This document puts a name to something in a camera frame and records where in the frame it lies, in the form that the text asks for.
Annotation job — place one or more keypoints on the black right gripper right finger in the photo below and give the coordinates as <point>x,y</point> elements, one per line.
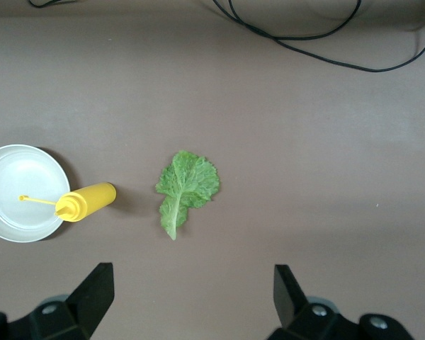
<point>290,304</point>

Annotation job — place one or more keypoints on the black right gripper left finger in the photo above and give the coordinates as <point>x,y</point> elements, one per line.
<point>92,301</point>

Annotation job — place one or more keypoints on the yellow mustard squeeze bottle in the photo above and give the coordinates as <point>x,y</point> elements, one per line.
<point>88,200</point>

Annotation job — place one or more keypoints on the green lettuce leaf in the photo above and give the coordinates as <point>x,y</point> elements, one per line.
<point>187,184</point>

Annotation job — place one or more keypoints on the beige white round plate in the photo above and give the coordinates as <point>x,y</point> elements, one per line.
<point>17,177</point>

